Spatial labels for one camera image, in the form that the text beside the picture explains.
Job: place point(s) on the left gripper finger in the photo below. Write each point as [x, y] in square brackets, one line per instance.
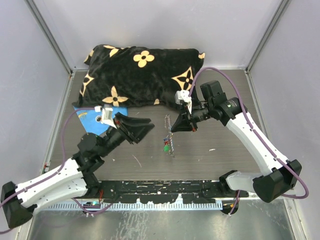
[137, 132]
[121, 119]

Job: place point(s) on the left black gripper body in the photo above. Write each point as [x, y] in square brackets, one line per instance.
[125, 131]

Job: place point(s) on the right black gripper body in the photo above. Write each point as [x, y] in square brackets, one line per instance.
[197, 115]

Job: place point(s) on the green tagged key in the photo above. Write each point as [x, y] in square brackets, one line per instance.
[166, 149]

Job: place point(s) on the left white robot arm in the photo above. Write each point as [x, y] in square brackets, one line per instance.
[75, 177]

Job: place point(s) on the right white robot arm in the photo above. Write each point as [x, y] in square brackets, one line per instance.
[277, 174]

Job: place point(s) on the blue cartoon cloth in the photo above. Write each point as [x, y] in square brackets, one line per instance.
[88, 116]

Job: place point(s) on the black floral plush pillow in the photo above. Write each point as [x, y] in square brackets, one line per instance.
[138, 76]

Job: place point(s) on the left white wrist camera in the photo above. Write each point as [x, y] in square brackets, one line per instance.
[106, 115]

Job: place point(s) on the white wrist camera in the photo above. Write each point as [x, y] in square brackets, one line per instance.
[182, 97]
[106, 115]

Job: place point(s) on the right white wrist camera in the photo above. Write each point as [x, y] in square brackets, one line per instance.
[182, 97]

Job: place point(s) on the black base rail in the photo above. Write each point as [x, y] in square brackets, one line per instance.
[160, 191]

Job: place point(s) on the white slotted cable duct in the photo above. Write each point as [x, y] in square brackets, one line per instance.
[178, 205]

